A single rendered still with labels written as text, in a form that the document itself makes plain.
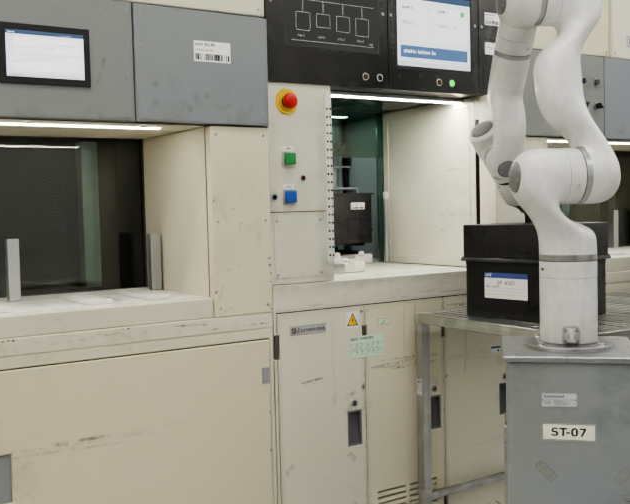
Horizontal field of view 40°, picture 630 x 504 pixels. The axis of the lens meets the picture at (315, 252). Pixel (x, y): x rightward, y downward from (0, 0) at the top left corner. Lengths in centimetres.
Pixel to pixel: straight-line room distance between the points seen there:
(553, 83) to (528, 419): 70
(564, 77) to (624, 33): 136
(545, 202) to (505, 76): 46
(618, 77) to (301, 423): 166
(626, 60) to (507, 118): 113
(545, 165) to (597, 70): 131
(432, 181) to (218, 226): 95
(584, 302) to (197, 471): 102
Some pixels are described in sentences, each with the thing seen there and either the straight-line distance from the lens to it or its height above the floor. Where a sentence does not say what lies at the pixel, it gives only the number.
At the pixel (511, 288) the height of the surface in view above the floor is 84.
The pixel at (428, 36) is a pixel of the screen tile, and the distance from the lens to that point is 260.
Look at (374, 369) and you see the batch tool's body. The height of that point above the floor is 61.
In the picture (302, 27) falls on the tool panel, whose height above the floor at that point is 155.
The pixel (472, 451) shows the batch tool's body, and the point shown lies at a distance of 276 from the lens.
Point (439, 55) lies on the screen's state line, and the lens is 261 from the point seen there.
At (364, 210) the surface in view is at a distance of 304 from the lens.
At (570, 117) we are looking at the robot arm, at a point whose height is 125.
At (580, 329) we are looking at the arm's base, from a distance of 187.
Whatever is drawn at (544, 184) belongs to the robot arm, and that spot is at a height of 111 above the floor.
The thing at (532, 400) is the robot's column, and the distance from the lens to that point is 182.
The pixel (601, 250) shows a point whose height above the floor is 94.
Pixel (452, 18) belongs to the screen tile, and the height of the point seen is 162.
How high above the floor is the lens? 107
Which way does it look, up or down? 3 degrees down
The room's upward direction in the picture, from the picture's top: 1 degrees counter-clockwise
